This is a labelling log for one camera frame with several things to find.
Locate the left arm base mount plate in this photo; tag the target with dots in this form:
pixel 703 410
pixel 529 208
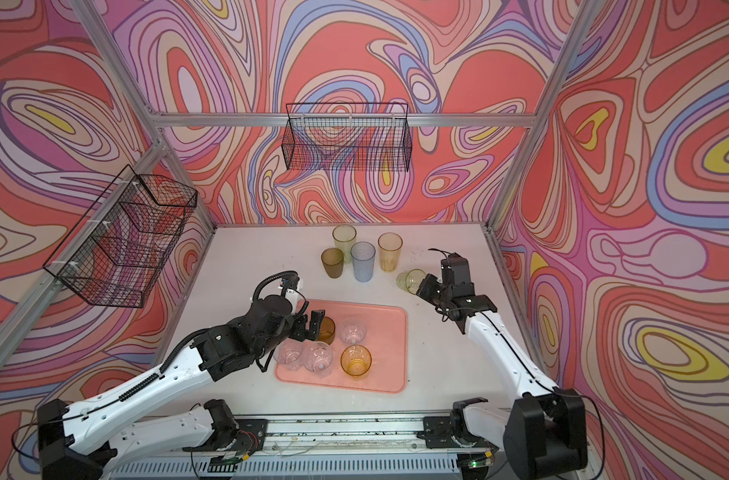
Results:
pixel 246 436

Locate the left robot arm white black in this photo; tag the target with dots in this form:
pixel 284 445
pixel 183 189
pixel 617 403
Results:
pixel 89 438

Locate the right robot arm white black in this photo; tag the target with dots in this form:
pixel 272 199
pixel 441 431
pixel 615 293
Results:
pixel 544 432

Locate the black wire basket left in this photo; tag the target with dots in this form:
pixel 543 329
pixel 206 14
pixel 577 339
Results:
pixel 128 244

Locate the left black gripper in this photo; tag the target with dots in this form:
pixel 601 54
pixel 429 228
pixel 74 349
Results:
pixel 300 322

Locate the olive brown short cup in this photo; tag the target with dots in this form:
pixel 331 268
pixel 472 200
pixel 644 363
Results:
pixel 333 262

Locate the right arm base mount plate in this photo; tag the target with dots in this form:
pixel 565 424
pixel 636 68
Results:
pixel 441 432

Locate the green short cup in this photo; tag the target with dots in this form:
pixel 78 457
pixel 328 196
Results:
pixel 410 280

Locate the pink plastic tray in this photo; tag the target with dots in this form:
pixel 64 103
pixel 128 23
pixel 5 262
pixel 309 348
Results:
pixel 385 338

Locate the tall yellow-green cup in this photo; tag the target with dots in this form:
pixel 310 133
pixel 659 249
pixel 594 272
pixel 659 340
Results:
pixel 345 237

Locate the black wire basket back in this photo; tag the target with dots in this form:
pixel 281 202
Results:
pixel 347 136

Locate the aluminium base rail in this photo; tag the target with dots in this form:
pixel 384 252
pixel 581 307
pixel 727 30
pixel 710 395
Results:
pixel 346 429

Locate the amber cup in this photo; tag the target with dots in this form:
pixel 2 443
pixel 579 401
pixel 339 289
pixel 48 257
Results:
pixel 356 360

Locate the clear short glass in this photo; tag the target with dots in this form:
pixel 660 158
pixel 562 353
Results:
pixel 352 332
pixel 318 359
pixel 289 354

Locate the tall blue cup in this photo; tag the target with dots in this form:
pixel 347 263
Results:
pixel 363 256

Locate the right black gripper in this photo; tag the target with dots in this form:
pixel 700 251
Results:
pixel 426 286

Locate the black wire basket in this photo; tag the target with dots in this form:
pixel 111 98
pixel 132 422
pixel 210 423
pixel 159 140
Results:
pixel 347 136
pixel 128 244

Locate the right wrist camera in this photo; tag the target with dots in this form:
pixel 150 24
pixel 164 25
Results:
pixel 455 271

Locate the tall orange cup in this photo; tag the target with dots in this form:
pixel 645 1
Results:
pixel 389 248

